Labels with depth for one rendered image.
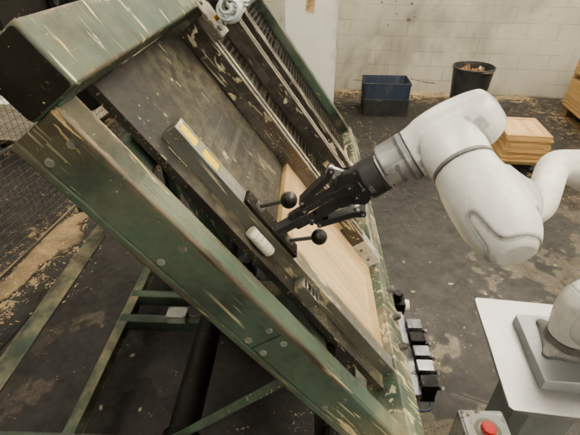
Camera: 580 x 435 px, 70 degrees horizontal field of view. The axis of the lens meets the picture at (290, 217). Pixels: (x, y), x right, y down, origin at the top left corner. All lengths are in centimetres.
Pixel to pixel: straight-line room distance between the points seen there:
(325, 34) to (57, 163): 463
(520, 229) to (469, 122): 19
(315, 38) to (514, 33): 298
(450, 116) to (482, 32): 611
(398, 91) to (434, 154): 505
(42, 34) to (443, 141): 59
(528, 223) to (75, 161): 65
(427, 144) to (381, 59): 598
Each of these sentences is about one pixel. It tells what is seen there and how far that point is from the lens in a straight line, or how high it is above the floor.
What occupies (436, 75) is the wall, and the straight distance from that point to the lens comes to 684.
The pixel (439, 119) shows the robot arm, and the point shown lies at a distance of 73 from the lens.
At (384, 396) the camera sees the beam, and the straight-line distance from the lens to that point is 136.
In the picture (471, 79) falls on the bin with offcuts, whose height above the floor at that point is 54.
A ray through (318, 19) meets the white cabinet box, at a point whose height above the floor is 121.
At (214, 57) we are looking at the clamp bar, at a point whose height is 170.
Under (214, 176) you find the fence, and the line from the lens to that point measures 92.
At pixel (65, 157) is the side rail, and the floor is 173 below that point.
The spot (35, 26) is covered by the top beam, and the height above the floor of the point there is 190.
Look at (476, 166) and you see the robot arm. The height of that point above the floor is 172.
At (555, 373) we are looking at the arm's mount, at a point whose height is 80.
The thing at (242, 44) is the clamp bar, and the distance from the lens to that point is 177.
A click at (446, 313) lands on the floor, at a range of 290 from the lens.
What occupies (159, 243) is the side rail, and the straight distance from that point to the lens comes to 74.
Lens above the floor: 200
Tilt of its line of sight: 34 degrees down
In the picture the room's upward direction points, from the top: straight up
